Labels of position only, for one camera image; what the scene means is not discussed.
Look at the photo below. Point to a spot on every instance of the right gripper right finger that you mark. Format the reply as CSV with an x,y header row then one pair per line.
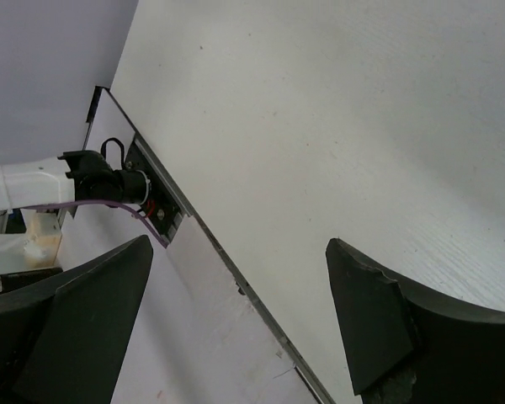
x,y
405,342

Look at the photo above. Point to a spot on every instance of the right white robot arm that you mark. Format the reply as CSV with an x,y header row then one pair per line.
x,y
76,176

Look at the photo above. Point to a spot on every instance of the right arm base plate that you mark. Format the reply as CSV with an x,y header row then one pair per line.
x,y
166,206

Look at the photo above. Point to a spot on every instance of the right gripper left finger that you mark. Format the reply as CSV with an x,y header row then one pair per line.
x,y
63,339

